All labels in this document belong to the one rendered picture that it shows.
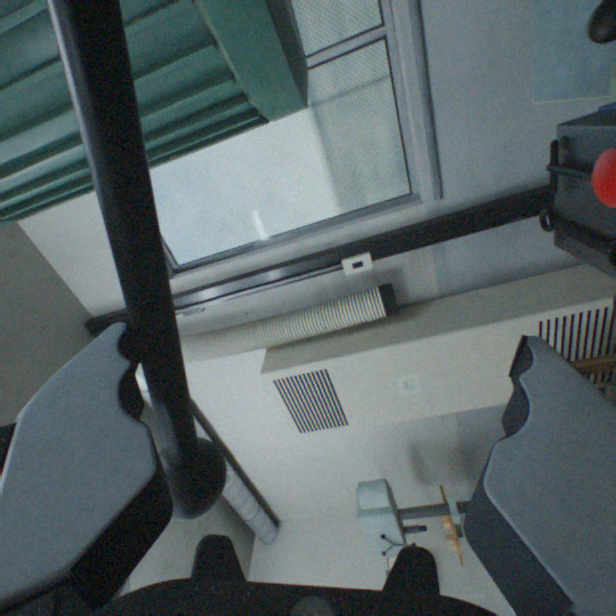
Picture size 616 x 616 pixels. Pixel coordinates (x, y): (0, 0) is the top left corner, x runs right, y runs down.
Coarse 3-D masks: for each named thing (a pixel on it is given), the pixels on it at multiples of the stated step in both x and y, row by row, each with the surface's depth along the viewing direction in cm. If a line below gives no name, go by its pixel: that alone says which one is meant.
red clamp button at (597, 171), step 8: (608, 152) 17; (600, 160) 17; (608, 160) 17; (600, 168) 18; (608, 168) 17; (592, 176) 18; (600, 176) 18; (608, 176) 17; (592, 184) 18; (600, 184) 18; (608, 184) 17; (600, 192) 18; (608, 192) 17; (600, 200) 18; (608, 200) 18
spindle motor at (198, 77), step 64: (0, 0) 12; (128, 0) 12; (192, 0) 12; (256, 0) 12; (0, 64) 13; (192, 64) 14; (256, 64) 14; (0, 128) 15; (64, 128) 16; (192, 128) 17; (0, 192) 19; (64, 192) 21
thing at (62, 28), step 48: (48, 0) 7; (96, 0) 7; (96, 48) 7; (96, 96) 7; (96, 144) 8; (144, 144) 8; (96, 192) 9; (144, 192) 9; (144, 240) 9; (144, 288) 10; (144, 336) 10; (192, 432) 13; (192, 480) 14
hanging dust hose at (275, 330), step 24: (384, 288) 152; (288, 312) 166; (312, 312) 159; (336, 312) 156; (360, 312) 153; (384, 312) 151; (192, 336) 176; (216, 336) 170; (240, 336) 166; (264, 336) 164; (288, 336) 162; (312, 336) 166; (192, 360) 177
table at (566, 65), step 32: (544, 0) 36; (576, 0) 32; (544, 32) 38; (576, 32) 33; (544, 64) 39; (576, 64) 34; (608, 64) 30; (544, 96) 40; (576, 96) 35; (608, 96) 31
